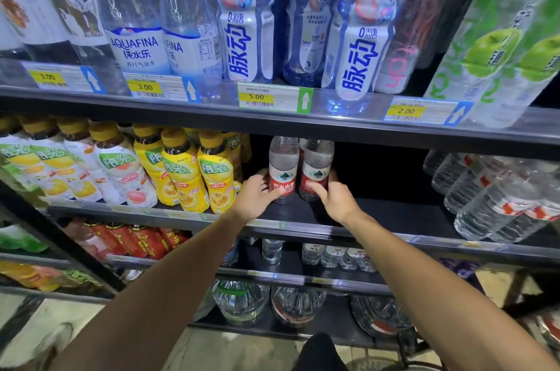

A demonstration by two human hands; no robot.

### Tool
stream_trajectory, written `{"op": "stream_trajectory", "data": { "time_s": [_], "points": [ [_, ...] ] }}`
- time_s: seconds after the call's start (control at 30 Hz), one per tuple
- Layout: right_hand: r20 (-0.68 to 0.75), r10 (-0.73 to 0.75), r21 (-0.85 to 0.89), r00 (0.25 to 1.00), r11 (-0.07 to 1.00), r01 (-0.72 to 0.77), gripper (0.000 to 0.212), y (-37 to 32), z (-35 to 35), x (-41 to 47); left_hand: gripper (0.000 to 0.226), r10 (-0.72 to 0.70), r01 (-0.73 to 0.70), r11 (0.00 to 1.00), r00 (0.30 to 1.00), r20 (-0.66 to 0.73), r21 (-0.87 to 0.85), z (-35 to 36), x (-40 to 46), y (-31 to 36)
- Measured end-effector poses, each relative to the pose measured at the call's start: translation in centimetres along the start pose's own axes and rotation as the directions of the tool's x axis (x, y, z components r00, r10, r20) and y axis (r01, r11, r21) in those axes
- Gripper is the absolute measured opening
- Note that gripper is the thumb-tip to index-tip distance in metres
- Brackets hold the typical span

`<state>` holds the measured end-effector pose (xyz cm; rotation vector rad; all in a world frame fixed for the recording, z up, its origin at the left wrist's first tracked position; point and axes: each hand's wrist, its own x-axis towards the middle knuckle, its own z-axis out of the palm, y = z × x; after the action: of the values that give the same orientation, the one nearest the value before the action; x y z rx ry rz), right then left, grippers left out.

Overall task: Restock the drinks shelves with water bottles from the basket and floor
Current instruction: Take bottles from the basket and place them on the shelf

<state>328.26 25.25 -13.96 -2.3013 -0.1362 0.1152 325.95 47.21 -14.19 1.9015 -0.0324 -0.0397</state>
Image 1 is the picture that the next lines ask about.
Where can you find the person's right hand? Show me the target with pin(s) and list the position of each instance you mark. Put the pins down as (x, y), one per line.
(339, 202)

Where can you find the person's left hand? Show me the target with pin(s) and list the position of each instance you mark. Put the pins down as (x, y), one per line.
(251, 200)

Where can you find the person's right thumb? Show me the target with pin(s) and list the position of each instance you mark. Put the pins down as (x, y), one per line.
(316, 189)

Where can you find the person's left thumb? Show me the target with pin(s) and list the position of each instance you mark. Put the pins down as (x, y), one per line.
(273, 196)

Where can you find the red-label water bottle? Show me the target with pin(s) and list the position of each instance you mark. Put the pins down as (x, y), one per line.
(283, 156)
(316, 161)

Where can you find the person's left forearm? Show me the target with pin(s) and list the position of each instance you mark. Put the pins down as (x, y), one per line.
(166, 287)

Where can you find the person's right forearm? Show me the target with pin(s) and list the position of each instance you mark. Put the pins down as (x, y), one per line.
(428, 292)

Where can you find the small clear water bottle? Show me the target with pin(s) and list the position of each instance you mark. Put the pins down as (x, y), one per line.
(332, 256)
(272, 250)
(352, 259)
(312, 253)
(368, 264)

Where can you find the black metal shelf board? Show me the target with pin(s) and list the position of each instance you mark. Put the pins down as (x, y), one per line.
(280, 123)
(302, 276)
(393, 217)
(323, 325)

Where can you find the green-arrow price tag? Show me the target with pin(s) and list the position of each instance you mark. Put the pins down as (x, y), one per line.
(273, 97)

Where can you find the large green-label water jug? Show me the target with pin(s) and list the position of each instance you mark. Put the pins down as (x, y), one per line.
(240, 301)

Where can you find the large red-label water jug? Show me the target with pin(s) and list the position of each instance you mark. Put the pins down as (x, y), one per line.
(297, 306)
(378, 316)

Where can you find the blue-arrow price tag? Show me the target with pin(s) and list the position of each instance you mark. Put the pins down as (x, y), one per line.
(426, 110)
(159, 86)
(61, 77)

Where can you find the row of yellow-capped tea bottles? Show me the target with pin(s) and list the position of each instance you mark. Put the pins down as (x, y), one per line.
(131, 165)

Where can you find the row of red drink bottles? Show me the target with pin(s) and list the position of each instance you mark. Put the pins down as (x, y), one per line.
(131, 239)

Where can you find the blue sports drink bottle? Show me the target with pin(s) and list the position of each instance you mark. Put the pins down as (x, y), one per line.
(363, 47)
(308, 25)
(240, 34)

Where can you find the clear bottle with pink lettering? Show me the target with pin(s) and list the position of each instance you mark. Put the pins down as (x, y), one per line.
(404, 60)

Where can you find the purple packets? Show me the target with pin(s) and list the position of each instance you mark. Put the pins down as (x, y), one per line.
(459, 268)

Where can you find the person's black trousers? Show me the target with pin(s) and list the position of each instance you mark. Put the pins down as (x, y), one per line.
(319, 355)

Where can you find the group of lying clear bottles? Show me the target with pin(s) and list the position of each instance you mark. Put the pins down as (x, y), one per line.
(498, 196)

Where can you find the clear bottle with blue label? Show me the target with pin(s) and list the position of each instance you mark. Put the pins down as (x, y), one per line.
(192, 29)
(131, 34)

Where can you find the brown cardboard box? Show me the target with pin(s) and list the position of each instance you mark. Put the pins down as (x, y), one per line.
(503, 287)

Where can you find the green apple label bottle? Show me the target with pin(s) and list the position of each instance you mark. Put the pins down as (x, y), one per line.
(485, 43)
(529, 78)

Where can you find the row of orange drink bottles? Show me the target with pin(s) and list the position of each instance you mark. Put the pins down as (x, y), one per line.
(30, 275)

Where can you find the green drink bottle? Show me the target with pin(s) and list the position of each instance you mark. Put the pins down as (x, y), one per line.
(19, 238)

